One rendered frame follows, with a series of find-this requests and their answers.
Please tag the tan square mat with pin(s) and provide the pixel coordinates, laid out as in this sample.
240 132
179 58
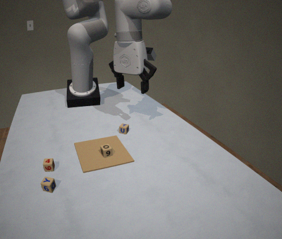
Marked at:
91 159

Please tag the wooden letter block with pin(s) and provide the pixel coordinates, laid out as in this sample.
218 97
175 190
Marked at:
124 128
106 150
48 164
48 184

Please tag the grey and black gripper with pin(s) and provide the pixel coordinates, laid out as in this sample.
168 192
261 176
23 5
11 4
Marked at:
130 57

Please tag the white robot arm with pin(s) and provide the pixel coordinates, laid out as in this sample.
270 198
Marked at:
128 15

